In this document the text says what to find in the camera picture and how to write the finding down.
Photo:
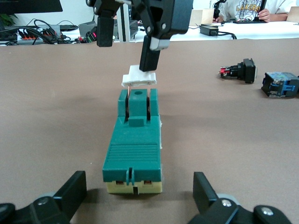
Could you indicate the green potted plant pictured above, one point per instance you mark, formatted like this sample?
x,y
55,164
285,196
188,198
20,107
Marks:
x,y
8,19

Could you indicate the black square pushbutton red terminals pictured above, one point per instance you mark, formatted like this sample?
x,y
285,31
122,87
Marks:
x,y
248,71

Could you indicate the grey hub orange plugs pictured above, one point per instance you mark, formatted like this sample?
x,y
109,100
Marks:
x,y
30,35

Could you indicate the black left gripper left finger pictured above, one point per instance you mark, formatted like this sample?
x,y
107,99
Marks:
x,y
60,205

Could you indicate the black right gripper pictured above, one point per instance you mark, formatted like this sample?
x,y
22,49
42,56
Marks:
x,y
175,16

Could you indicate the light wooden box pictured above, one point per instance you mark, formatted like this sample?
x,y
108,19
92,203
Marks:
x,y
202,17
293,14

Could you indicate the bare bystander hand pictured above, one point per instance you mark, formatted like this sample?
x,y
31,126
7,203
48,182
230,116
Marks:
x,y
264,15

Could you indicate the aluminium camera post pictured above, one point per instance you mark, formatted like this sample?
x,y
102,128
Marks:
x,y
123,28

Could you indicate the black flat control base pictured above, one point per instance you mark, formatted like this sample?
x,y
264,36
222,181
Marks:
x,y
247,21

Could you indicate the grey metal computer box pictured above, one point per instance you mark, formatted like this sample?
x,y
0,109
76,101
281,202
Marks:
x,y
85,28

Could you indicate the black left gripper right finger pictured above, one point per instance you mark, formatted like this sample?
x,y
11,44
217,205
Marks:
x,y
219,210

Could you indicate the black computer monitor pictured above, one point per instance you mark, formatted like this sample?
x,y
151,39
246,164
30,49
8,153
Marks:
x,y
28,5

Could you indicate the black power adapter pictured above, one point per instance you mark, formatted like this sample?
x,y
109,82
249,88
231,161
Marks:
x,y
209,30

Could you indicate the brown table mat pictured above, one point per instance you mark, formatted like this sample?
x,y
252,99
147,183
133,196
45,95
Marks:
x,y
70,105

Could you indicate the green terminal module red light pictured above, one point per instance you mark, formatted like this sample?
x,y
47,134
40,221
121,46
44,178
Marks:
x,y
91,35

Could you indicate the green pushbutton grey block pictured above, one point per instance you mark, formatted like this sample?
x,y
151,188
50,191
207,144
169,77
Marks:
x,y
280,85

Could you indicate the person in white shirt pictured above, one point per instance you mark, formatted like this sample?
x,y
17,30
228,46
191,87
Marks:
x,y
245,9

